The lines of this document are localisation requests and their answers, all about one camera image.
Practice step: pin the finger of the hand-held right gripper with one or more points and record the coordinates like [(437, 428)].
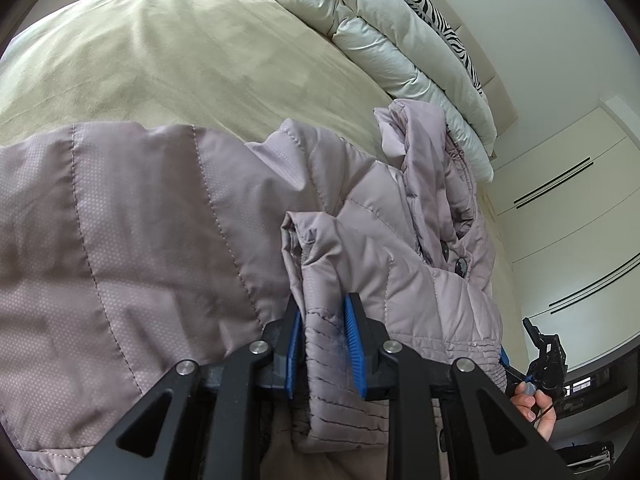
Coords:
[(504, 357)]

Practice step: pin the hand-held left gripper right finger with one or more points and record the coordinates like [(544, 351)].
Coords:
[(354, 355)]

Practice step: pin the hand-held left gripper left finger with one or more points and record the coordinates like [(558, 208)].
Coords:
[(294, 355)]

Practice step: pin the lilac puffer jacket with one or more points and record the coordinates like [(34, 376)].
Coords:
[(150, 240)]

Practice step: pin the person's right hand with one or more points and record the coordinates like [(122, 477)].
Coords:
[(532, 402)]

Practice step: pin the dark bag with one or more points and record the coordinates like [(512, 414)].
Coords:
[(590, 457)]

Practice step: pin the white wardrobe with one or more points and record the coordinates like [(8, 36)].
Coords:
[(575, 240)]

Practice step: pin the beige padded headboard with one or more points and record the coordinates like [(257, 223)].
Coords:
[(495, 90)]

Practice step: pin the white folded duvet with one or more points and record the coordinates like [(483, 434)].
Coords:
[(380, 40)]

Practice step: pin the bed with beige sheet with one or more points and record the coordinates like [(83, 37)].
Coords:
[(175, 55)]

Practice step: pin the zebra print pillow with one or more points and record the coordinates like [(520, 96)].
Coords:
[(425, 5)]

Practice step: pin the dark wall shelf unit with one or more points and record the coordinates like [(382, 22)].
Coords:
[(595, 382)]

